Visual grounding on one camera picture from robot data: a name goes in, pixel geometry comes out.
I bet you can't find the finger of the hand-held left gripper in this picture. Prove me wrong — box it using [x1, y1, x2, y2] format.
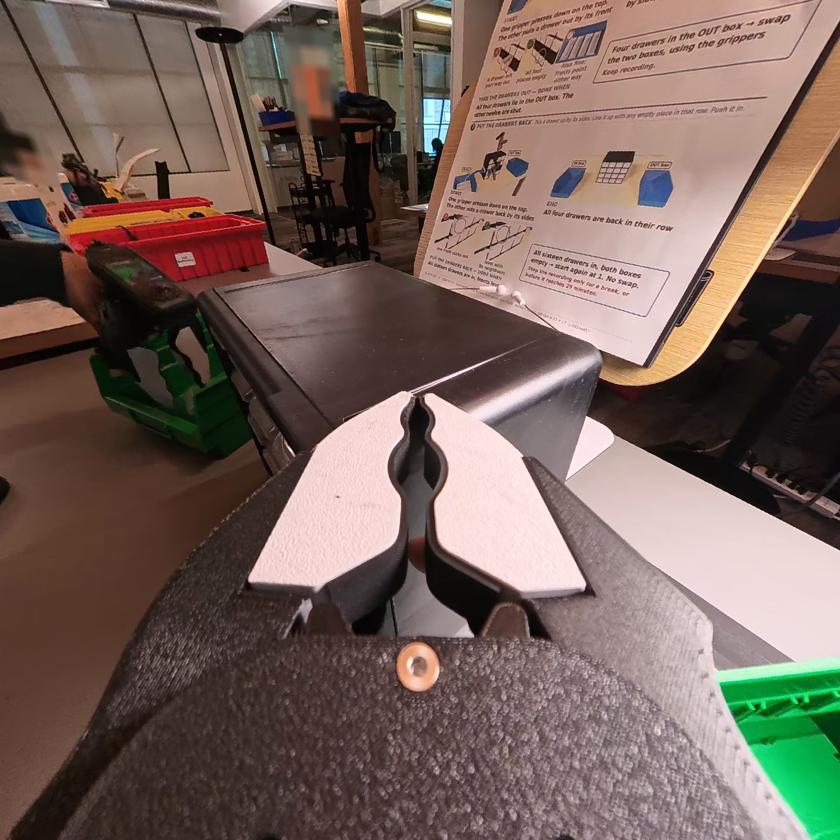
[172, 323, 214, 389]
[126, 343, 177, 403]

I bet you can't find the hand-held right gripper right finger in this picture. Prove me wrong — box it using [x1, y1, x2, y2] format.
[419, 392, 588, 601]

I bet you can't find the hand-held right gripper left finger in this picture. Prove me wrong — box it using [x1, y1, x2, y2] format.
[247, 391, 417, 618]

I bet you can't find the green plastic bin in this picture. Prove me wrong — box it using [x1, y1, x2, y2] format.
[715, 659, 840, 840]
[88, 315, 253, 460]

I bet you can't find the black drawer cabinet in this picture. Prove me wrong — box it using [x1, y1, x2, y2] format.
[197, 261, 603, 483]

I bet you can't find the person's left forearm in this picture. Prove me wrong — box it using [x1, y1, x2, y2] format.
[0, 239, 72, 308]

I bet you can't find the pale desk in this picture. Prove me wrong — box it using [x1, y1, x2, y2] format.
[0, 341, 840, 808]

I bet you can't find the person's left hand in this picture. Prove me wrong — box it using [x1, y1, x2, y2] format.
[62, 264, 106, 329]

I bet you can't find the yellow plastic tray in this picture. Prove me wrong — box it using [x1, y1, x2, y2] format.
[66, 209, 231, 236]

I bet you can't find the red plastic tray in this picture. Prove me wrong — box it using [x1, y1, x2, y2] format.
[82, 197, 214, 219]

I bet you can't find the red ribbed labelled tray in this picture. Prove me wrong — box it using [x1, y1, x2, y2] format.
[67, 215, 270, 283]

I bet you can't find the bank of clear drawers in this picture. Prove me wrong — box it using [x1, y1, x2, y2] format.
[230, 367, 299, 475]

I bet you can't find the black office chair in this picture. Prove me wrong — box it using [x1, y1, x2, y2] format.
[289, 141, 382, 263]

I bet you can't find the black floor lamp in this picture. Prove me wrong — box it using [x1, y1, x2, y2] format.
[195, 26, 275, 228]

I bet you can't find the white power strip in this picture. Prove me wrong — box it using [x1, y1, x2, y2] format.
[740, 459, 840, 519]

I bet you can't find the dark blue backpack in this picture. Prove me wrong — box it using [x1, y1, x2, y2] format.
[338, 92, 398, 129]

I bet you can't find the instruction sheet on board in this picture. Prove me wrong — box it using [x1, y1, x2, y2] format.
[410, 59, 840, 389]

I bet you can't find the printed instruction sheet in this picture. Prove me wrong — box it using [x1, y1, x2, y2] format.
[415, 0, 834, 368]

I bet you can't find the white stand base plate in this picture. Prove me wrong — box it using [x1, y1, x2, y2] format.
[566, 416, 614, 480]

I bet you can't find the black board bracket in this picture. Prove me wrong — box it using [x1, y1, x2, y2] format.
[675, 269, 716, 327]

